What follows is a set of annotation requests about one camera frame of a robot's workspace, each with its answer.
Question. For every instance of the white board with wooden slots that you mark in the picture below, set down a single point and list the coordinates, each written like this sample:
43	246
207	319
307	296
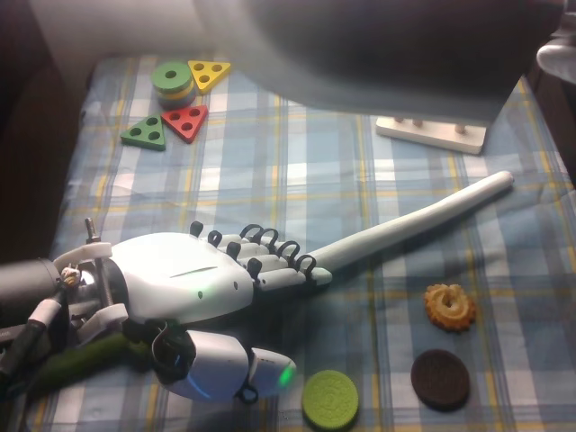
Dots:
427	135

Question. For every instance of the brown toy sandwich cookie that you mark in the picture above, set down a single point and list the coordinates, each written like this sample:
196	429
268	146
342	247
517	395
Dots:
441	380

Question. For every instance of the red triangle block with holes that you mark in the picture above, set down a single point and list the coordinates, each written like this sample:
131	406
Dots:
186	118

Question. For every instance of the green toy sandwich cookie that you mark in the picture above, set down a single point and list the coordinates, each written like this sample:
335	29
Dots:
330	398

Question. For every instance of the blue plaid tablecloth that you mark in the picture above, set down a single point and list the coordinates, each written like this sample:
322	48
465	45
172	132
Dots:
292	180

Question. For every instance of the toy leek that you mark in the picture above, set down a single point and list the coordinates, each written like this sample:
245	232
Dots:
405	225

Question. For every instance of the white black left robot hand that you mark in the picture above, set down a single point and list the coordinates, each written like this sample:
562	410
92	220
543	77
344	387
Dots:
180	279

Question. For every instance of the yellow triangle block with holes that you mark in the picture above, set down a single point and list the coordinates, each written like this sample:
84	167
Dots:
209	73

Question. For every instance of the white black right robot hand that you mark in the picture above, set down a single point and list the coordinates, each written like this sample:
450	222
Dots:
560	56

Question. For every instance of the toy butter cookie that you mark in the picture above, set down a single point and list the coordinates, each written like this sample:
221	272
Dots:
438	315

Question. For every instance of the green triangle block with holes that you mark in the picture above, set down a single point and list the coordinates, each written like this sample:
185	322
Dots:
147	129

